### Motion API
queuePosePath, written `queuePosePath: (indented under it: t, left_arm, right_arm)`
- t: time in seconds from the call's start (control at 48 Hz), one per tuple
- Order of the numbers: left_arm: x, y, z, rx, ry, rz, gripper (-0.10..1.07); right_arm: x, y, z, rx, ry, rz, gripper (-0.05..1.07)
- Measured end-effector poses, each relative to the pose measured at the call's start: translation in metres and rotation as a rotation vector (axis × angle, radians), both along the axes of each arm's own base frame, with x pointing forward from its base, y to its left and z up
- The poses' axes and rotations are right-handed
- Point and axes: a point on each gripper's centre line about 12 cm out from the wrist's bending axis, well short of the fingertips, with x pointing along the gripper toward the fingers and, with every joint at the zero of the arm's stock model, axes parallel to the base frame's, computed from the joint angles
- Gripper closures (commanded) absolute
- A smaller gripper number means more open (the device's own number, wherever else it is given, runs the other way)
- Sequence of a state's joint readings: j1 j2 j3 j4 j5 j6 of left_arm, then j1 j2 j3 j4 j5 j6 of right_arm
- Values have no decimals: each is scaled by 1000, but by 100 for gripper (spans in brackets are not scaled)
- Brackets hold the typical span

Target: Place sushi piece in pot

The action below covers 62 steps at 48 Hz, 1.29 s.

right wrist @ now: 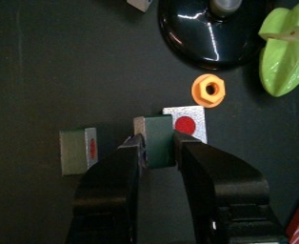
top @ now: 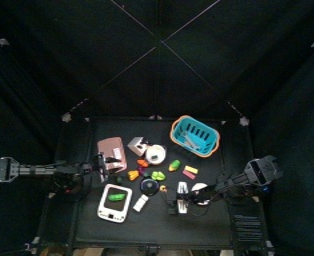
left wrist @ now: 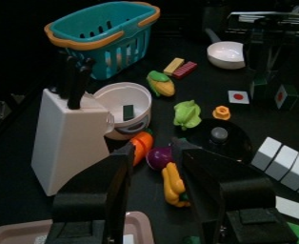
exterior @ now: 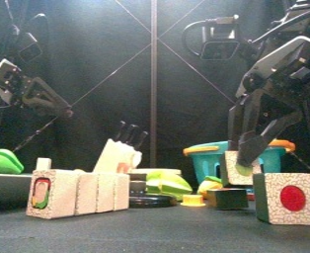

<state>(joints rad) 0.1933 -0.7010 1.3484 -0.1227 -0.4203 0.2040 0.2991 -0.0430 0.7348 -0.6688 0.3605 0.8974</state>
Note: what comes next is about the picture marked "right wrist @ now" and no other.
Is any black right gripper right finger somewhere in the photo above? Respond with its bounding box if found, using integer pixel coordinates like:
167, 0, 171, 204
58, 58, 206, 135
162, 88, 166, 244
174, 130, 290, 244

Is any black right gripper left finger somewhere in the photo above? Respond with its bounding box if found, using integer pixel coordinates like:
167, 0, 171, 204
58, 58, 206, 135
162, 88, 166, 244
66, 133, 150, 244

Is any green sushi piece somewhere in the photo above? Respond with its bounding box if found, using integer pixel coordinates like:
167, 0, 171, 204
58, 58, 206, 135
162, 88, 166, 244
132, 114, 176, 169
59, 127, 100, 176

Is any white sushi piece red centre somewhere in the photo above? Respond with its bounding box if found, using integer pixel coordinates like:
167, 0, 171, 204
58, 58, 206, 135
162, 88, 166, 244
162, 105, 208, 145

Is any orange plastic hex nut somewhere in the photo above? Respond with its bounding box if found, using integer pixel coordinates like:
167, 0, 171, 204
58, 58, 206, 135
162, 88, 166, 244
191, 73, 228, 109

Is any green toy star fruit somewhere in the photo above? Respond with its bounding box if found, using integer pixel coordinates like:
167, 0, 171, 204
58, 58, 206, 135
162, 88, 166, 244
258, 0, 299, 98

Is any grey white block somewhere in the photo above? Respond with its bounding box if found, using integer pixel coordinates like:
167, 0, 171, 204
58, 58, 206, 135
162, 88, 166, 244
126, 0, 154, 13

